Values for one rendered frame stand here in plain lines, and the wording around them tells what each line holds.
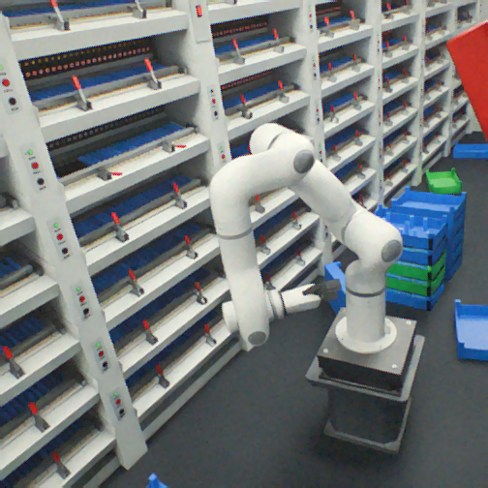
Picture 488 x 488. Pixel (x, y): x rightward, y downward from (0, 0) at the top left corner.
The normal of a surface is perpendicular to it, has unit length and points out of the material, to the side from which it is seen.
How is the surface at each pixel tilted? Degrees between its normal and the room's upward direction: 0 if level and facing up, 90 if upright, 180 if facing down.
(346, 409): 90
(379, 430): 90
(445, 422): 0
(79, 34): 108
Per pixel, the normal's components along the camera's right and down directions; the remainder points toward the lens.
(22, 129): 0.79, 0.17
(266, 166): -0.41, 0.44
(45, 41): 0.80, 0.44
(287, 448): -0.14, -0.89
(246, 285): 0.00, -0.31
